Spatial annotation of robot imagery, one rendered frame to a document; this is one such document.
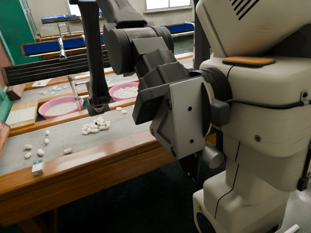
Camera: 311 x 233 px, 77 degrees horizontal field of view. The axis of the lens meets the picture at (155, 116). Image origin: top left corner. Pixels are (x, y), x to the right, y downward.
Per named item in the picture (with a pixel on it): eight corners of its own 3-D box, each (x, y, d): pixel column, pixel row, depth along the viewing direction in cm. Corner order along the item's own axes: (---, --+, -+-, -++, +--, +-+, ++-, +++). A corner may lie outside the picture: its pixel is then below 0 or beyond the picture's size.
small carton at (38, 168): (43, 172, 75) (41, 168, 74) (34, 175, 74) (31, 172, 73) (44, 162, 80) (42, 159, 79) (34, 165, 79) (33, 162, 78)
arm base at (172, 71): (142, 101, 24) (218, 80, 28) (121, 51, 27) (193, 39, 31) (134, 125, 32) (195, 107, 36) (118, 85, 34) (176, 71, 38)
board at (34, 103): (34, 124, 106) (34, 122, 105) (3, 132, 101) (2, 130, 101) (38, 100, 132) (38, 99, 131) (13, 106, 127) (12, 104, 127)
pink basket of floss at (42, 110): (95, 110, 134) (91, 98, 129) (65, 132, 113) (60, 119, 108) (65, 105, 143) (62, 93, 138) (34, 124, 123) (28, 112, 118)
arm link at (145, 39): (143, 62, 29) (173, 58, 31) (120, 13, 32) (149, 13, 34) (131, 95, 37) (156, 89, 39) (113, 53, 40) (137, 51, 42)
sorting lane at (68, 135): (296, 86, 135) (297, 83, 134) (-11, 184, 78) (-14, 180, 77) (260, 73, 159) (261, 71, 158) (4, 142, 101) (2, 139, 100)
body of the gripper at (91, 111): (85, 104, 94) (84, 100, 87) (106, 99, 97) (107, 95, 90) (89, 116, 94) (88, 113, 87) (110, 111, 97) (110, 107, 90)
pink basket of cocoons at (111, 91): (155, 99, 142) (154, 87, 137) (126, 114, 126) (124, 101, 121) (132, 90, 158) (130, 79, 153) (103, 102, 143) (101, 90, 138)
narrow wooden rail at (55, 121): (258, 81, 163) (261, 68, 157) (10, 151, 105) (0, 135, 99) (253, 79, 167) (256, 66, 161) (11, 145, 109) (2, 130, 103)
